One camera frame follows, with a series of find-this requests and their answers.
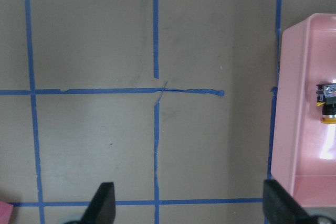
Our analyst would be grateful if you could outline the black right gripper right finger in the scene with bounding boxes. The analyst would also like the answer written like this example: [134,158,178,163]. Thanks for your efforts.
[262,179,336,224]

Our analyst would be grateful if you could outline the pink plastic bin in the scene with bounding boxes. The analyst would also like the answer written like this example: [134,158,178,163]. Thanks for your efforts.
[271,13,335,207]

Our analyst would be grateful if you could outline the yellow push button switch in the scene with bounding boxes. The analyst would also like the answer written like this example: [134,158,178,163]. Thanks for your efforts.
[316,82,335,124]

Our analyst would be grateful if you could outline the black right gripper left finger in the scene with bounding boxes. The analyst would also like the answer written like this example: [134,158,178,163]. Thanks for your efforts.
[79,182,116,224]

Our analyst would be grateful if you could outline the pink foam cube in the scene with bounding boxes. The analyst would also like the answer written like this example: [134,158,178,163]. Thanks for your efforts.
[0,201,14,224]

